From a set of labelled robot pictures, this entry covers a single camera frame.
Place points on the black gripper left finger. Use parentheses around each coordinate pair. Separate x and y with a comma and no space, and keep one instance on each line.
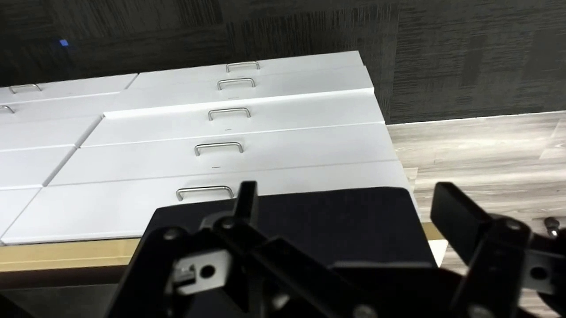
(178,294)

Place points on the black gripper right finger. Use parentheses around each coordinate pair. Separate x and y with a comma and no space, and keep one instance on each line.
(501,266)

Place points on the black fabric basket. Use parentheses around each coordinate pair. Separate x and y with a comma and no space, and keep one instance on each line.
(342,227)

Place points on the white drawer cabinet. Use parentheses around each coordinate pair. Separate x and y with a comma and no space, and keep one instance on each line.
(295,135)
(42,135)

